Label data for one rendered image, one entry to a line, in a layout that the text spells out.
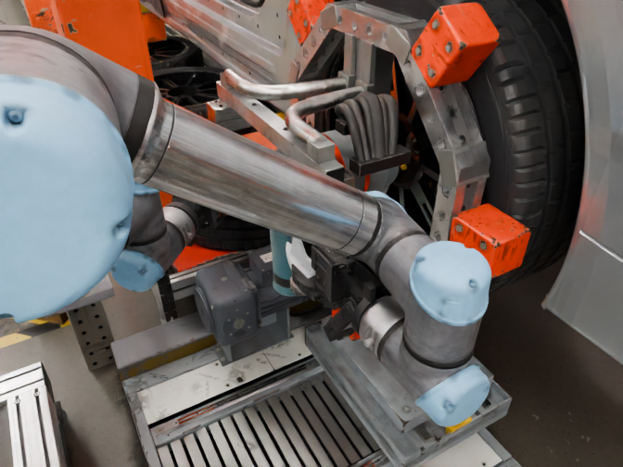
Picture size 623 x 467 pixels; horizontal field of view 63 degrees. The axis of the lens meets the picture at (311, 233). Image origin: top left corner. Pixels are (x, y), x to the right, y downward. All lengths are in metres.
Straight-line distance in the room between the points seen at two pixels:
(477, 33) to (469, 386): 0.46
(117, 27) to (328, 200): 0.79
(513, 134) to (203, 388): 1.14
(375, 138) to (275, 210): 0.29
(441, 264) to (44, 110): 0.36
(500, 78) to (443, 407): 0.47
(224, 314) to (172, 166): 0.95
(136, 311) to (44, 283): 1.70
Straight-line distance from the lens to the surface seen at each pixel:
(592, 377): 1.90
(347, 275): 0.65
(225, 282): 1.40
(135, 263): 0.79
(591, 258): 0.80
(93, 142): 0.27
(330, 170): 0.69
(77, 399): 1.78
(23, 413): 1.49
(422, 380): 0.57
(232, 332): 1.42
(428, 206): 1.01
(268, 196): 0.47
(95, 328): 1.72
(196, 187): 0.45
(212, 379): 1.60
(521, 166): 0.81
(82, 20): 1.19
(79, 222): 0.28
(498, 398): 1.53
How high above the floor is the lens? 1.31
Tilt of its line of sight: 35 degrees down
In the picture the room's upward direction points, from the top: straight up
